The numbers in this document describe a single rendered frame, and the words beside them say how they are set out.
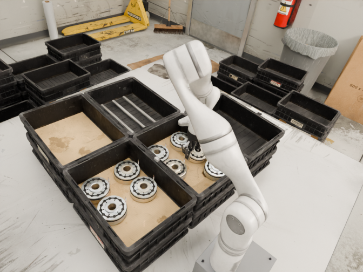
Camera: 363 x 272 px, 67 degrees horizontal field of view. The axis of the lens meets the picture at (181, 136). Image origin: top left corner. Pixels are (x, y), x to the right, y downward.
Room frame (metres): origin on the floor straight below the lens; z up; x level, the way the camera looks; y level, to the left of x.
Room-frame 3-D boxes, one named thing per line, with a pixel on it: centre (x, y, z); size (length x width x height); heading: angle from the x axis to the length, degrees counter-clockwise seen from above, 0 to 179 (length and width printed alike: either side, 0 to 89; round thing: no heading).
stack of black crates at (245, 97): (2.04, -0.61, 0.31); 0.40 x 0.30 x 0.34; 55
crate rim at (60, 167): (0.85, 0.46, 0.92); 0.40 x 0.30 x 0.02; 49
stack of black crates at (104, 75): (2.09, 0.77, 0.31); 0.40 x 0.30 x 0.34; 145
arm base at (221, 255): (0.43, -0.20, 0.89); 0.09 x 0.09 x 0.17; 63
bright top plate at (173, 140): (0.94, 0.00, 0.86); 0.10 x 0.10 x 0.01
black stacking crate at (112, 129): (0.85, 0.46, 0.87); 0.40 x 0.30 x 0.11; 49
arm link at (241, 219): (0.42, -0.20, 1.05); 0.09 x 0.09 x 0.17; 49
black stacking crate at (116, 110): (1.08, 0.26, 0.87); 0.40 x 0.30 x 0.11; 49
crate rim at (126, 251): (0.59, 0.16, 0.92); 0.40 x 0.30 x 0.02; 49
